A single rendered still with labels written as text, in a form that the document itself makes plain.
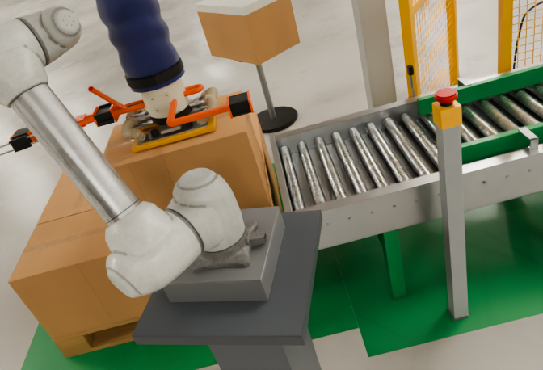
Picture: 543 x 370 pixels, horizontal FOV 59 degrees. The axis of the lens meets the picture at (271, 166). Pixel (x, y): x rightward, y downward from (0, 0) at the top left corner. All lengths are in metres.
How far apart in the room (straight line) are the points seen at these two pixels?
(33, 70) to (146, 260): 0.53
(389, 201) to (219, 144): 0.70
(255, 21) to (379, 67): 0.86
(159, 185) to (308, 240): 0.69
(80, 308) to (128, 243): 1.25
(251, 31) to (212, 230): 2.15
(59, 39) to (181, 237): 0.57
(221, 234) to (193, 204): 0.12
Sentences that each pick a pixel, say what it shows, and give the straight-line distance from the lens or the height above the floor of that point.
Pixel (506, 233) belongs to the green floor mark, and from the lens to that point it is 2.59.
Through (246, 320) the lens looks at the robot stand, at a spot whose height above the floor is 0.75.
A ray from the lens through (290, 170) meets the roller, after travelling 2.22.
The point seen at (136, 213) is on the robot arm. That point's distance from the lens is 1.23.
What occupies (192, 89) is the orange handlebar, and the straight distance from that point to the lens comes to 1.93.
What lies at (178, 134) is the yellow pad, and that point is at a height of 0.97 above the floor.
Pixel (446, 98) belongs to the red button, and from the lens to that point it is 1.55.
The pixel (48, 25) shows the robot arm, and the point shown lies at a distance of 1.32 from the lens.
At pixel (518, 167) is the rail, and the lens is 2.07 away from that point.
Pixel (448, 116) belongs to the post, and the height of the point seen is 0.97.
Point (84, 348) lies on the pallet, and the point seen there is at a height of 0.03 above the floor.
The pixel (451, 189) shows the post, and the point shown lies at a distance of 1.74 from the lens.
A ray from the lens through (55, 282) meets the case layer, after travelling 2.35.
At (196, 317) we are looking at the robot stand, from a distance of 1.44.
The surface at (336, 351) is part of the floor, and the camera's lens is 2.17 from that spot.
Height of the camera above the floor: 1.76
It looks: 32 degrees down
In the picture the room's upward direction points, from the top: 17 degrees counter-clockwise
